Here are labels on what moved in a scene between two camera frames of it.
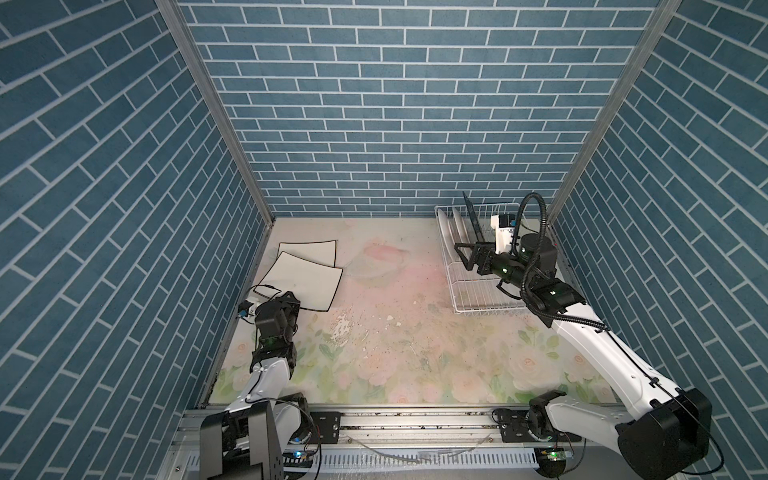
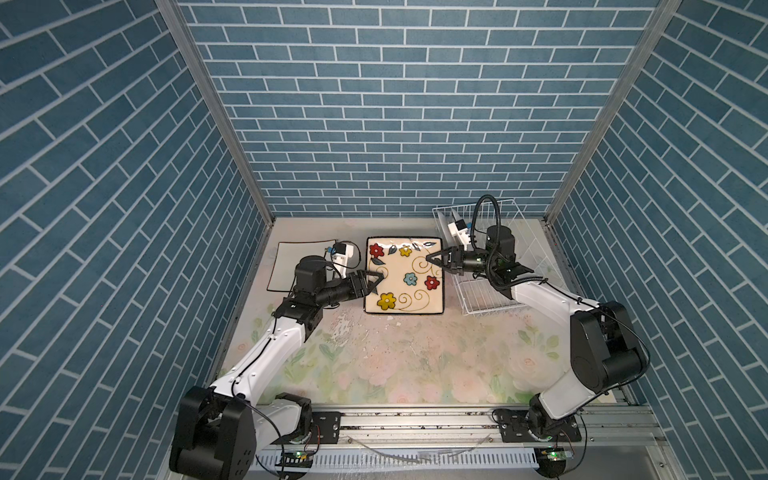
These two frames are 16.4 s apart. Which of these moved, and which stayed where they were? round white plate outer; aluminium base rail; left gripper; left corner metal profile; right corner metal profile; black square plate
Moved: black square plate; left gripper
Stayed: left corner metal profile; right corner metal profile; aluminium base rail; round white plate outer
